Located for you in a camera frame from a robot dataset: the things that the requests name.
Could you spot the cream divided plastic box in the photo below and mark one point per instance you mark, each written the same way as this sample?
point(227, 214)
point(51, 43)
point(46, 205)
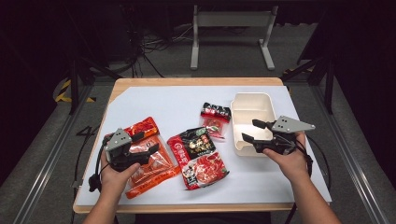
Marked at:
point(249, 105)

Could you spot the person's right hand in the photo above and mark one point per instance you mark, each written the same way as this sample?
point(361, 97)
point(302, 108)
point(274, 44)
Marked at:
point(292, 165)

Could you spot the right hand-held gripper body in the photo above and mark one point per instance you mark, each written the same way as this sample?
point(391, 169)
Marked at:
point(288, 126)

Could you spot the white table mat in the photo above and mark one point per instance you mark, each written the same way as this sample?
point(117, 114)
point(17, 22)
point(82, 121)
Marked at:
point(174, 102)

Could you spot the orange seasoning packet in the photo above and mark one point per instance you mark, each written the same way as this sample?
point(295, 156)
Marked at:
point(155, 169)

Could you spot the yellow black floor tape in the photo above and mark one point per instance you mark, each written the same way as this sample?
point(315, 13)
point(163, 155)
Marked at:
point(63, 90)

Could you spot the person's left hand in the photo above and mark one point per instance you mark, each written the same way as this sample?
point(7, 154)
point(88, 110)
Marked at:
point(116, 180)

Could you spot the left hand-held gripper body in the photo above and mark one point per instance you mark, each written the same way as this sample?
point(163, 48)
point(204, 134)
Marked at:
point(120, 146)

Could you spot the large red black soup packet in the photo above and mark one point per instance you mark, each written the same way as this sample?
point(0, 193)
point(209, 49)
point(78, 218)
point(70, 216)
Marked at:
point(202, 165)

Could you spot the white-framed desk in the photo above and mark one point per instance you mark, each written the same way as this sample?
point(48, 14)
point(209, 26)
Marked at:
point(232, 19)

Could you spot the small red black snack packet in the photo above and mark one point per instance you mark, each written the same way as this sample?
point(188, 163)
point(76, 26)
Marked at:
point(215, 119)

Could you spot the aluminium floor rail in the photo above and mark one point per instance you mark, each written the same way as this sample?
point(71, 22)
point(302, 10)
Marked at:
point(46, 168)
point(351, 161)

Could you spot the black metal stand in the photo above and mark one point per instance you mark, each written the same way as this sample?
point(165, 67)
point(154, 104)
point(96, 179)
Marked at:
point(328, 84)
point(74, 87)

